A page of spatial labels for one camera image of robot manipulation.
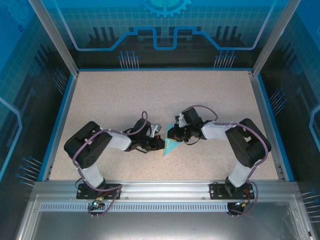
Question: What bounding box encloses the aluminium side rail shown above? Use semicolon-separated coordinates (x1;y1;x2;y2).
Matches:
249;70;288;181
41;71;81;182

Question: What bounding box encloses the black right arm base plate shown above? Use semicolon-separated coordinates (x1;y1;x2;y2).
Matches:
208;181;258;201

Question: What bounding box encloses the steel sheet tray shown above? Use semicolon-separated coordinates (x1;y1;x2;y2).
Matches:
14;194;320;240

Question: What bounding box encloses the aluminium frame post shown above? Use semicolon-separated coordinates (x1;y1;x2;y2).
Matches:
28;0;80;77
250;0;302;77

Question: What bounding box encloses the connector board with green light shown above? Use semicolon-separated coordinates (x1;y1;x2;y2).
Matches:
87;198;105;210
228;199;252;210

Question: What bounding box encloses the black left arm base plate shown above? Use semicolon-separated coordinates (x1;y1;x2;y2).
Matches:
76;183;123;201

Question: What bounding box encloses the aluminium mounting rail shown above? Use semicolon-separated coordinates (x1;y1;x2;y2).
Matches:
33;179;299;201

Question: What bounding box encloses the slotted metal cable duct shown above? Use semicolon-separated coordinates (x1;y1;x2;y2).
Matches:
39;201;232;214

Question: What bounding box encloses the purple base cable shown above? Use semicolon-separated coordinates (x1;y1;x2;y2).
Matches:
87;184;123;217
226;179;259;217

